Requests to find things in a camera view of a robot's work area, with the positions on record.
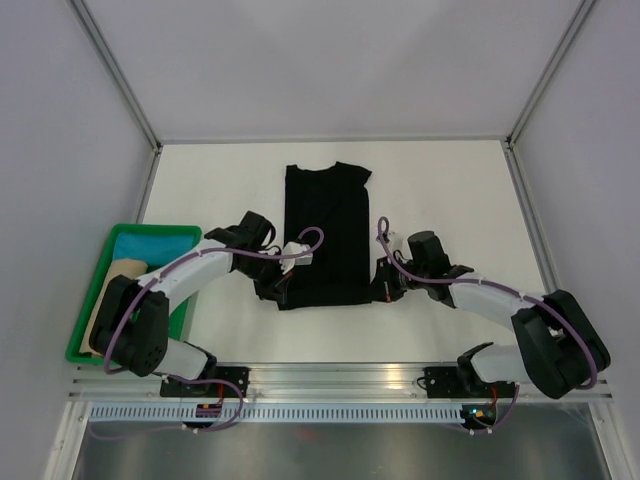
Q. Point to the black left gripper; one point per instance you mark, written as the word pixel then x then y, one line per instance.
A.
pixel 274 290

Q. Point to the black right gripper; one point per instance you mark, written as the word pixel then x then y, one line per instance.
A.
pixel 382 286

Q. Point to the black t shirt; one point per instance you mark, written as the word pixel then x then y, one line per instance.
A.
pixel 335 200

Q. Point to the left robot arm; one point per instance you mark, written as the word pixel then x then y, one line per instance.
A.
pixel 131 327

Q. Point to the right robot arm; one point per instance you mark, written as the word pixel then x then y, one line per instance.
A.
pixel 556 347

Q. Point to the green plastic tray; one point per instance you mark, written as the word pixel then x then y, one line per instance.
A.
pixel 72 354

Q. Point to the rolled blue t shirt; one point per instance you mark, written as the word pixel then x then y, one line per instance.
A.
pixel 153 250

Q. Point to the rolled beige t shirt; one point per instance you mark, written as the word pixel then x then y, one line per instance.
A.
pixel 124 267

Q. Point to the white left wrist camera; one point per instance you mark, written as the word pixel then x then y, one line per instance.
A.
pixel 295 254

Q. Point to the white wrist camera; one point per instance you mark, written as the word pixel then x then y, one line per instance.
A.
pixel 390 239
pixel 295 254

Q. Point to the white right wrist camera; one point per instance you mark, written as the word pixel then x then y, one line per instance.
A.
pixel 390 239

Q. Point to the aluminium mounting rail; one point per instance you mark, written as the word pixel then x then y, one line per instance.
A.
pixel 278 382

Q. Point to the white slotted cable duct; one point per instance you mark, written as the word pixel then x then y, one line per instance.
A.
pixel 291 413

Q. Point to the left aluminium frame post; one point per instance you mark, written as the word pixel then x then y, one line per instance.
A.
pixel 99 43

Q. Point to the aluminium frame post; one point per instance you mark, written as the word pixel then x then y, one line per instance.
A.
pixel 569 36
pixel 99 43

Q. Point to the right aluminium frame post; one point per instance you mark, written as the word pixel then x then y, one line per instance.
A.
pixel 569 36

